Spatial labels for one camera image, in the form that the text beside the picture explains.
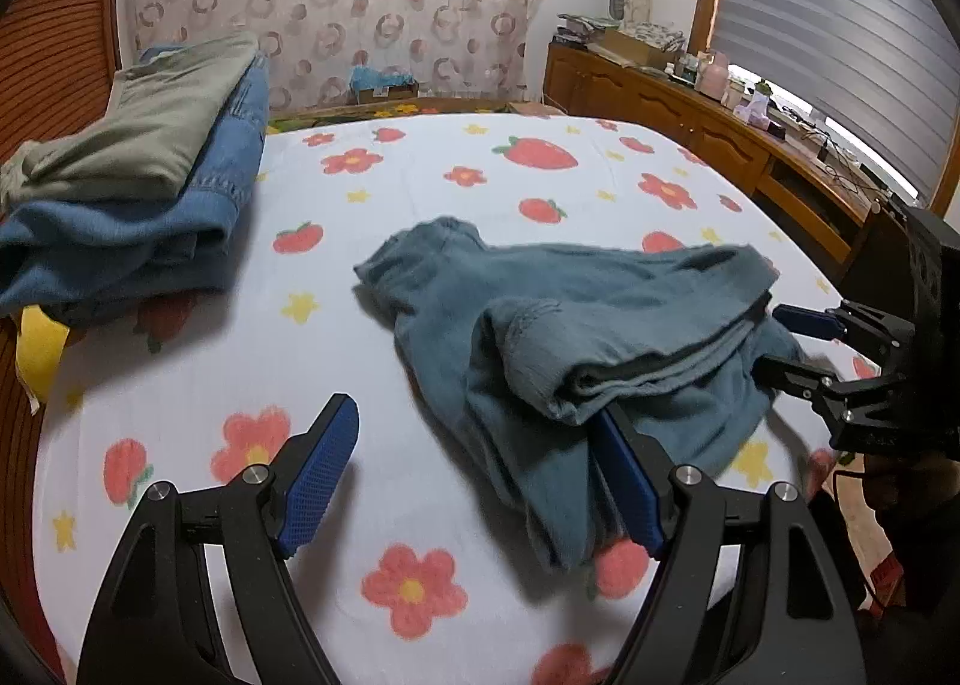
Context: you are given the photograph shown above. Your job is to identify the teal pants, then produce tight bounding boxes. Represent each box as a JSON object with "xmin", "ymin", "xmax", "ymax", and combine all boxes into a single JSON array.
[{"xmin": 356, "ymin": 217, "xmax": 800, "ymax": 571}]

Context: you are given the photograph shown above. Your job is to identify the wooden low cabinet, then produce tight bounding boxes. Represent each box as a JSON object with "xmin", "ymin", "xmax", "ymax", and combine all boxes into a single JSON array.
[{"xmin": 544, "ymin": 41, "xmax": 869, "ymax": 282}]

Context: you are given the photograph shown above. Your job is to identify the white strawberry flower bedsheet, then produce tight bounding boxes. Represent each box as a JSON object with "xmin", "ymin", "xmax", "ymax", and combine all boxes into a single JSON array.
[{"xmin": 34, "ymin": 115, "xmax": 839, "ymax": 683}]

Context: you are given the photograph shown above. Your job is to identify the yellow plush toy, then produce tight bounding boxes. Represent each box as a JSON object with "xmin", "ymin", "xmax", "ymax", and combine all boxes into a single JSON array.
[{"xmin": 14, "ymin": 307, "xmax": 70, "ymax": 414}]

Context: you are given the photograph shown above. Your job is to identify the pink bottle on cabinet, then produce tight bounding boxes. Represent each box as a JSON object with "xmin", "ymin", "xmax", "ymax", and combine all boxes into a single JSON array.
[{"xmin": 695, "ymin": 52, "xmax": 729, "ymax": 102}]

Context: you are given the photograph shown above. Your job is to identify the grey zebra window blind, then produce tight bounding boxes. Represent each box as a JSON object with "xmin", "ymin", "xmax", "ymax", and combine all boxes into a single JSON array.
[{"xmin": 711, "ymin": 0, "xmax": 958, "ymax": 199}]

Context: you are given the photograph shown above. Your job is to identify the blue denim folded jeans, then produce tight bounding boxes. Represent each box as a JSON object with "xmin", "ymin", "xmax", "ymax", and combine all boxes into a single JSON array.
[{"xmin": 2, "ymin": 50, "xmax": 268, "ymax": 326}]

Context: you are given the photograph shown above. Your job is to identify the cardboard box on cabinet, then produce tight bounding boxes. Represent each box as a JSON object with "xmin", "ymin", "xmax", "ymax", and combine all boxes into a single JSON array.
[{"xmin": 594, "ymin": 29, "xmax": 677, "ymax": 70}]

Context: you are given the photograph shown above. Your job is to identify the olive green folded pants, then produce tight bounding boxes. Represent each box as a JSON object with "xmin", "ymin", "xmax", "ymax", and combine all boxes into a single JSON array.
[{"xmin": 2, "ymin": 31, "xmax": 259, "ymax": 211}]

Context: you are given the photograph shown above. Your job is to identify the cardboard box with blue cloth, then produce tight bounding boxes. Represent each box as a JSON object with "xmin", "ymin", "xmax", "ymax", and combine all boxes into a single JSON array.
[{"xmin": 350, "ymin": 66, "xmax": 418, "ymax": 105}]

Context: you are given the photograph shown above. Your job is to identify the wooden slatted wardrobe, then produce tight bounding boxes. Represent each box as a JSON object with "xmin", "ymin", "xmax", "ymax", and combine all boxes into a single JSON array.
[{"xmin": 2, "ymin": 0, "xmax": 121, "ymax": 157}]

